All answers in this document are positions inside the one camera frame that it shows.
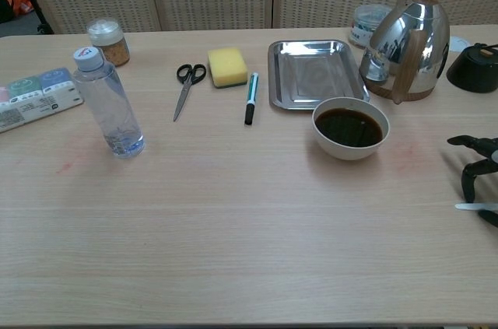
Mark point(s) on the right black grey robot hand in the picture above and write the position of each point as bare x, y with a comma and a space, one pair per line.
482, 167

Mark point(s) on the white plastic spoon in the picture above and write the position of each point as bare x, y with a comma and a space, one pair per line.
472, 207

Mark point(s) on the white bowl with dark liquid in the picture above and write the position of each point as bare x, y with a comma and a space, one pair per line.
350, 128

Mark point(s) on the black teapot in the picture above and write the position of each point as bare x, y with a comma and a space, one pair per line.
474, 70

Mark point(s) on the white round coaster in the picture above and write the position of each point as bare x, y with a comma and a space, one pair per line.
457, 43

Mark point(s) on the clear plastic lidded container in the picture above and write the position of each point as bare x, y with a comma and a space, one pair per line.
365, 25

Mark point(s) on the stainless steel rectangular tray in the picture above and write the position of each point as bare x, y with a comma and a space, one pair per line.
311, 72

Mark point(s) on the green white marker pen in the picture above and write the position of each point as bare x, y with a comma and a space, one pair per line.
251, 98

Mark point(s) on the yellow green sponge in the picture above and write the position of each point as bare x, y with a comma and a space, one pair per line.
227, 66

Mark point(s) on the clear plastic water bottle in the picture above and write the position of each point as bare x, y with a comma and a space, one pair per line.
107, 101

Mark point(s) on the glass spice jar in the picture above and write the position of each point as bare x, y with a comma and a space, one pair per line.
110, 43

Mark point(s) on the tissue packets multipack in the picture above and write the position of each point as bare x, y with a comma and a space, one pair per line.
31, 99

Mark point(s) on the orange black bag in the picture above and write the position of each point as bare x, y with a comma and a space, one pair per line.
13, 2

